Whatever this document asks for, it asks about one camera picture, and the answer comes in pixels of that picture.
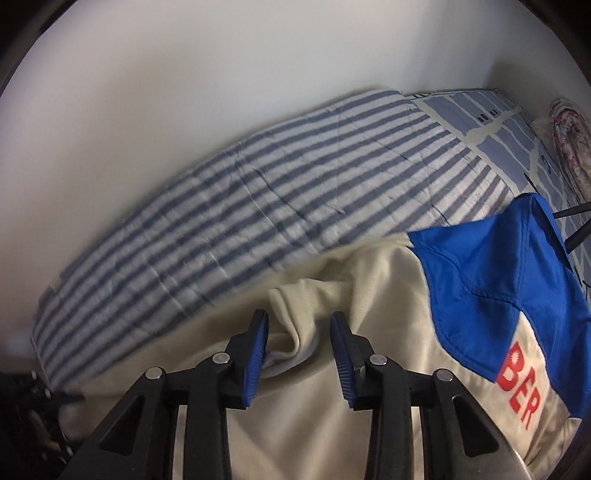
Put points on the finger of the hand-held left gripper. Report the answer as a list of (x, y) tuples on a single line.
[(67, 396)]

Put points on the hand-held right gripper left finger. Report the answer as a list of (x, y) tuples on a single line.
[(254, 364)]

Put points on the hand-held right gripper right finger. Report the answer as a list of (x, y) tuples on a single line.
[(344, 364)]

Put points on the beige and blue jacket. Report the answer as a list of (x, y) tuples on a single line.
[(369, 286)]

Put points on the blue white striped quilt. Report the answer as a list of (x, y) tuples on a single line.
[(258, 184)]

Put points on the blue patterned bed sheet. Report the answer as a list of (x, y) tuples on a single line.
[(503, 134)]

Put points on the floral pillow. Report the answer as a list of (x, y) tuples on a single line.
[(570, 138)]

